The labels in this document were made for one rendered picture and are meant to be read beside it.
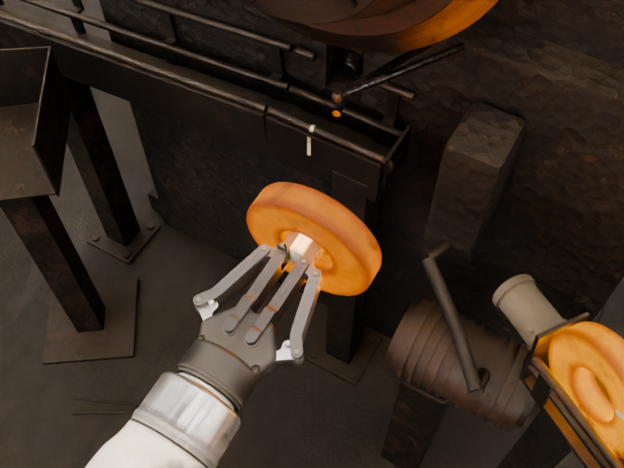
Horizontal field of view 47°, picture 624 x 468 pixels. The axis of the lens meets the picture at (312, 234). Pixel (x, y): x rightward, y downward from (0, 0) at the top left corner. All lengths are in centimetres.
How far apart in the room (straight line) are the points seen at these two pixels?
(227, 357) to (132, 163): 134
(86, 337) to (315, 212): 107
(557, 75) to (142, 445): 63
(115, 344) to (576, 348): 110
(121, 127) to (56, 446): 88
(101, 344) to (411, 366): 83
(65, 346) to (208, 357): 106
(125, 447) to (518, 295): 52
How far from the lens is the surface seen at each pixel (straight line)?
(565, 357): 90
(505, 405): 108
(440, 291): 104
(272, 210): 74
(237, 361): 68
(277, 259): 74
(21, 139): 126
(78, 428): 164
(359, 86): 83
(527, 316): 93
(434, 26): 82
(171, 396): 67
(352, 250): 72
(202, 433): 66
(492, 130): 95
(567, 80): 93
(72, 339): 172
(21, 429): 168
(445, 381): 108
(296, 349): 70
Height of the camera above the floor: 148
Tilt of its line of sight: 56 degrees down
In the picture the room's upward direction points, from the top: straight up
